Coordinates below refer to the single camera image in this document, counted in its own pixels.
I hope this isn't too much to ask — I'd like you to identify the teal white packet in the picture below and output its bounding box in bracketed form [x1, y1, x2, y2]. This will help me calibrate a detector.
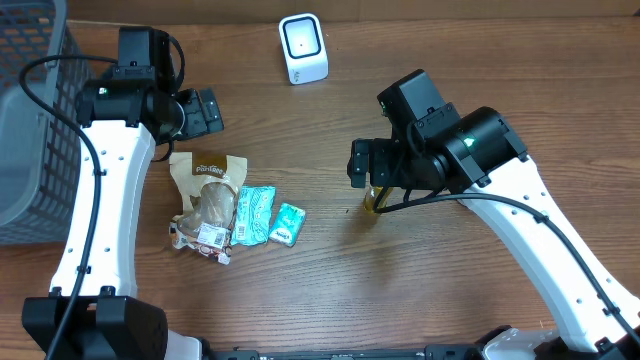
[231, 186, 276, 246]

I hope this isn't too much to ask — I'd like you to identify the brown Pantree snack pouch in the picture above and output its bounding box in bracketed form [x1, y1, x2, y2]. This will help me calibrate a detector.
[169, 152, 248, 265]

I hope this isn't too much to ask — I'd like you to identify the grey plastic mesh basket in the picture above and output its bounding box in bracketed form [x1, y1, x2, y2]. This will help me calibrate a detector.
[1, 0, 95, 245]

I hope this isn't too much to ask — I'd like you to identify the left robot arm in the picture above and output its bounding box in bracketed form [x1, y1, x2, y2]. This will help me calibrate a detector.
[22, 26, 224, 359]

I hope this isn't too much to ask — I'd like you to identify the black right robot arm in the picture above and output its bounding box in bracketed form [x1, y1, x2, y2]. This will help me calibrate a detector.
[347, 70, 639, 359]

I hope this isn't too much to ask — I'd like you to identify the teal white carton pack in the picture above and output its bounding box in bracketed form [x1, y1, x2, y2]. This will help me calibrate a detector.
[269, 203, 306, 247]

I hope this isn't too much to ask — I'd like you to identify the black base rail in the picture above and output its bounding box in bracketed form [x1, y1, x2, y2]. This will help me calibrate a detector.
[204, 344, 483, 360]

